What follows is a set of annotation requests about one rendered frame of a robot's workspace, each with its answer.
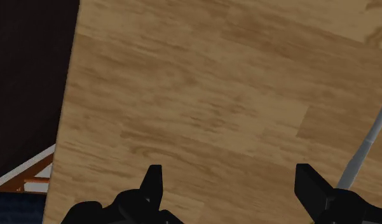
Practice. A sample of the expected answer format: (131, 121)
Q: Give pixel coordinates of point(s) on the brown and white wooden furniture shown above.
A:
(29, 173)

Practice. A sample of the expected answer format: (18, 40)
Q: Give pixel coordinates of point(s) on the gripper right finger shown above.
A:
(320, 195)

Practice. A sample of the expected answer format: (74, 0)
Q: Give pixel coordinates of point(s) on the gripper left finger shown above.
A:
(141, 204)

